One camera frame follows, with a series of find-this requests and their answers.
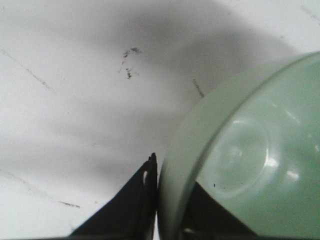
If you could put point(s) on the light green bowl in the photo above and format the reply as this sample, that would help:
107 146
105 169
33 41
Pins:
253 144

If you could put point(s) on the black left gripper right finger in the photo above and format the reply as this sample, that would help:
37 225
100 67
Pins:
205 217

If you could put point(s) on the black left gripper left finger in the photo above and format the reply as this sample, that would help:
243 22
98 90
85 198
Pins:
131 212

